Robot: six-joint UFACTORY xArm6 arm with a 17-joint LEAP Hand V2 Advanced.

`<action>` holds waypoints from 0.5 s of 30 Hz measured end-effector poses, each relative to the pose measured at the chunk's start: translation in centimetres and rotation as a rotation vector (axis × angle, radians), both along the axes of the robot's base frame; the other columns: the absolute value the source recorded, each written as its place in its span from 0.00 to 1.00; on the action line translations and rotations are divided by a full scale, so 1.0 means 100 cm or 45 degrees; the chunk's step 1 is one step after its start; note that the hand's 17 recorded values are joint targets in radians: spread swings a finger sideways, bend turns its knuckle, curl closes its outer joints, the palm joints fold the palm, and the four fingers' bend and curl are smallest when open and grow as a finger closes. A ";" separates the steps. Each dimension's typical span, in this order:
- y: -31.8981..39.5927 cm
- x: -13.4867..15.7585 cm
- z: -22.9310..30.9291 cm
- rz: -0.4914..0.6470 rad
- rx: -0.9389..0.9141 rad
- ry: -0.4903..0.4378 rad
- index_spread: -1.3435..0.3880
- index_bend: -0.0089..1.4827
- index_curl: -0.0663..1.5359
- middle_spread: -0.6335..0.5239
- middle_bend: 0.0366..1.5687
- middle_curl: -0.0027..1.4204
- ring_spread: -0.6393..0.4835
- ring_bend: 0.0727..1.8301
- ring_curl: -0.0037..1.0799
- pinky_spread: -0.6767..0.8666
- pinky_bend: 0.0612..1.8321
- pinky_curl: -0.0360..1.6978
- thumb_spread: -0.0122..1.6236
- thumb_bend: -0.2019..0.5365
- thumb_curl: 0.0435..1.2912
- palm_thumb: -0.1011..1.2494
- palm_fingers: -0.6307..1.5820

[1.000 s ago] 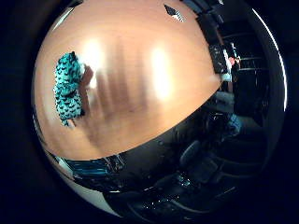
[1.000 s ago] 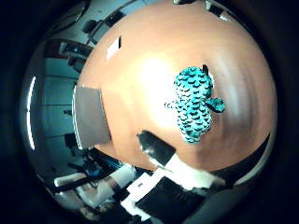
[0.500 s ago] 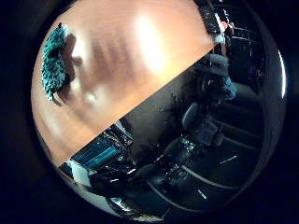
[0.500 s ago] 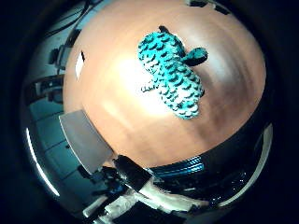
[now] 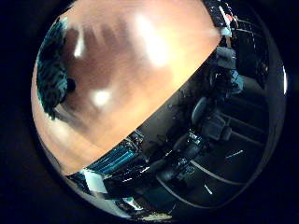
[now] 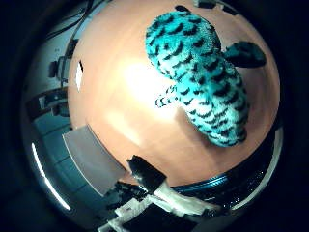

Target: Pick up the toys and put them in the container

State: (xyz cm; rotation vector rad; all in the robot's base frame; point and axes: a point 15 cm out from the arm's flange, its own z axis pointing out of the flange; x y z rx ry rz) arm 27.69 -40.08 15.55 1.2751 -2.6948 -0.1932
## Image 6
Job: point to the ceiling light strip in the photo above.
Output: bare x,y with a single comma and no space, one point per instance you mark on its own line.
48,179

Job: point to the teal black-spotted plush toy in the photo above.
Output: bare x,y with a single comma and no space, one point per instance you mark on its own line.
199,74

